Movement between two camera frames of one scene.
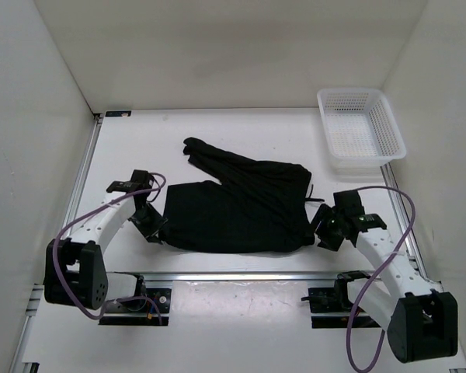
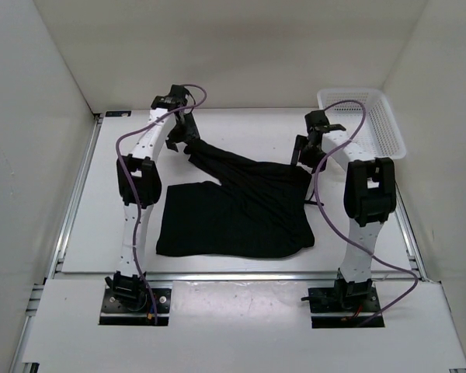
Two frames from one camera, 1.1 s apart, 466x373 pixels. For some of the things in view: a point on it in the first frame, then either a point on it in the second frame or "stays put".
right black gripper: [327, 241] -> [301, 142]
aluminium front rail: [238, 277] stays put
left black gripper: [150, 231] -> [191, 134]
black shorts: [258, 207] stays put
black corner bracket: [118, 113] stays put
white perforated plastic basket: [361, 130] stays put
